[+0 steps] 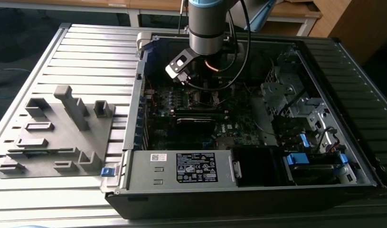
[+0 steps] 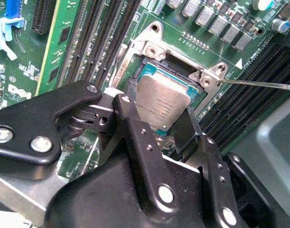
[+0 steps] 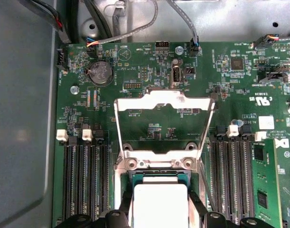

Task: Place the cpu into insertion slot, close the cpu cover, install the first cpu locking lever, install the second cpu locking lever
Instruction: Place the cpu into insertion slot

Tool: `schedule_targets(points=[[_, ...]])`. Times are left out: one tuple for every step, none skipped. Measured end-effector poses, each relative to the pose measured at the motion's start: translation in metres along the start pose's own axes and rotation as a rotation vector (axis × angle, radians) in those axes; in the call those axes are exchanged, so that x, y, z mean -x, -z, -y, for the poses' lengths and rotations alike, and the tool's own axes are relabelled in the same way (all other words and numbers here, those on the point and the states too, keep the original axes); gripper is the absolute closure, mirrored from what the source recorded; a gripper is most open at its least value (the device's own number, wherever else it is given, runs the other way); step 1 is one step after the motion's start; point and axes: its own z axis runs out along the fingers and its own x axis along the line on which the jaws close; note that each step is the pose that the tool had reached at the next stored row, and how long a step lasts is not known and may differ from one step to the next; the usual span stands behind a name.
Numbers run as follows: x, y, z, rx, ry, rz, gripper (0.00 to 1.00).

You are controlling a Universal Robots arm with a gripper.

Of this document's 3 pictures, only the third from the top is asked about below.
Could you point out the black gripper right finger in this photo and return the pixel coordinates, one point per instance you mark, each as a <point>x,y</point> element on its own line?
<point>216,222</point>

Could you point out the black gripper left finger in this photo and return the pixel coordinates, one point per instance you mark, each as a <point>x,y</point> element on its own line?
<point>116,221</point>

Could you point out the metal locking lever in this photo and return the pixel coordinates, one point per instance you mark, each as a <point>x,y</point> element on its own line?
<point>205,180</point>

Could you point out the silver CPU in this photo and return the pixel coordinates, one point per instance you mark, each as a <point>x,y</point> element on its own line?
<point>159,204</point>

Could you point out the CPU socket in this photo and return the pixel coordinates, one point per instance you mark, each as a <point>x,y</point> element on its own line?
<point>187,163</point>

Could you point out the green RAM stick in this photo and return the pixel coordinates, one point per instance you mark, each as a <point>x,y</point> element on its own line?
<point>265,178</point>

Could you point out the silver motherboard screw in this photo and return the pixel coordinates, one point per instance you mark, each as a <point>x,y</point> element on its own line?
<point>178,50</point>
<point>74,89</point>

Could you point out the round coin battery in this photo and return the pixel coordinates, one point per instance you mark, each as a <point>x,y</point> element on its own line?
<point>100,72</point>

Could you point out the internal USB port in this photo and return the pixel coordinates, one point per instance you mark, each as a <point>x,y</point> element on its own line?
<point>176,77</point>

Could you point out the green motherboard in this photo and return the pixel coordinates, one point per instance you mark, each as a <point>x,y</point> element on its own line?
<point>206,71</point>

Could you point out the black board connector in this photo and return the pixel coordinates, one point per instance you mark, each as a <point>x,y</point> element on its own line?
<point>189,72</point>

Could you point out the black square chip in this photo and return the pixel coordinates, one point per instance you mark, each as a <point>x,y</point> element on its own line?
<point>236,64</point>

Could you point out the black fan connector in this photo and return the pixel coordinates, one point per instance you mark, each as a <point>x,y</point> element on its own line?
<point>61,59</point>

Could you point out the black pin header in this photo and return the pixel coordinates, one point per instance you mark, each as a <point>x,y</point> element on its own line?
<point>162,45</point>

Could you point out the black PC case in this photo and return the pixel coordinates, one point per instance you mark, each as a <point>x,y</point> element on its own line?
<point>230,19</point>

